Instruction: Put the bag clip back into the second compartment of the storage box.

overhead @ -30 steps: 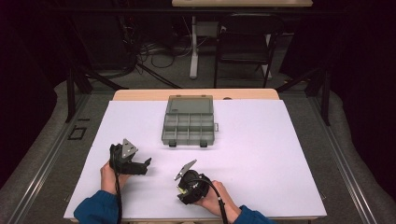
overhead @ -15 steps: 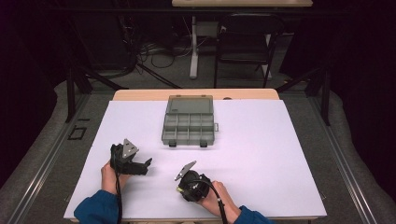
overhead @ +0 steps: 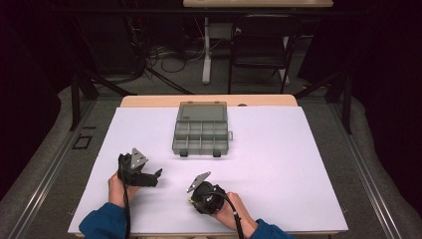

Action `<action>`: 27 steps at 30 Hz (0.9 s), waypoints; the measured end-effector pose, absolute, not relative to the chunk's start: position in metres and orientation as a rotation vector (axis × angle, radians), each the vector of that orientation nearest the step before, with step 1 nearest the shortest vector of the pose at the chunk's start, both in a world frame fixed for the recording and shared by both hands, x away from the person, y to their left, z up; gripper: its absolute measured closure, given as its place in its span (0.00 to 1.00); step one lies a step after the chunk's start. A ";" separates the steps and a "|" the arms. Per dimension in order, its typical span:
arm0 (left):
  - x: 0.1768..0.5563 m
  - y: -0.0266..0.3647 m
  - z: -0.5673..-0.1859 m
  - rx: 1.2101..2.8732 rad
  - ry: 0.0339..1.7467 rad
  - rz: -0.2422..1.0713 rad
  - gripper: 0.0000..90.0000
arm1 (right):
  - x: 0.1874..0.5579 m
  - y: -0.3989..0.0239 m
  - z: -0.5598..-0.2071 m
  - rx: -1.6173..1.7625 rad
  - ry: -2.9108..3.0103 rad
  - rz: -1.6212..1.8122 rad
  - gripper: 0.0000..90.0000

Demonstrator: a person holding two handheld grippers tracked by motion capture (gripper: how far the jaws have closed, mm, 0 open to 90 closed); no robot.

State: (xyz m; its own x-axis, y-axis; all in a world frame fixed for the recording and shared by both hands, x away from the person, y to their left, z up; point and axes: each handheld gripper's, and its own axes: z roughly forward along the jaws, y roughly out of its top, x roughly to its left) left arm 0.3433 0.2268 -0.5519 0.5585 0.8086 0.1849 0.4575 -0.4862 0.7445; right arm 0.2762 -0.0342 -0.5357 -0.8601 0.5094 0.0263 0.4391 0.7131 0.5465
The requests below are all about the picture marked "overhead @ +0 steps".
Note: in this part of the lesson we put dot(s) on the person's left hand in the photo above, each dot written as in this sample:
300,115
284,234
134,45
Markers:
116,192

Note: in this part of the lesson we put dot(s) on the wooden table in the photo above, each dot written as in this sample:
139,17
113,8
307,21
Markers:
149,100

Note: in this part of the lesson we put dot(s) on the white desk leg with foot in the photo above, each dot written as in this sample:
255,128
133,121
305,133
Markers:
207,56

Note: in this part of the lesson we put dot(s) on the person's right hand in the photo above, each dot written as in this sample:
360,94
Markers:
230,212

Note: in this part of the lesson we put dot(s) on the black folding chair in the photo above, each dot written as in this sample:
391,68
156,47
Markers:
265,40

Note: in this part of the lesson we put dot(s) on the white board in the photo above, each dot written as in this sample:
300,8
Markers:
265,172

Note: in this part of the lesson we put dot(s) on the dark equipment rack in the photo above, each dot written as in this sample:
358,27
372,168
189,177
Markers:
137,33

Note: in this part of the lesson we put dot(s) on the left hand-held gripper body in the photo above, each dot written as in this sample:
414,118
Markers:
136,166

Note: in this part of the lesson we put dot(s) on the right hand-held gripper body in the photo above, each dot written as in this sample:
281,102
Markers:
207,199

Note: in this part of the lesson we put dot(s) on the grey transparent compartment box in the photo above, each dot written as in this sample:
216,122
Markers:
200,132

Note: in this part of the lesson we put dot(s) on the black tripod leg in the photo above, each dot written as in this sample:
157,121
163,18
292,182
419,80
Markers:
169,81

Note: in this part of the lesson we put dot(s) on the black metal stand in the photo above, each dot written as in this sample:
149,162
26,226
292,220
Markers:
75,99
346,103

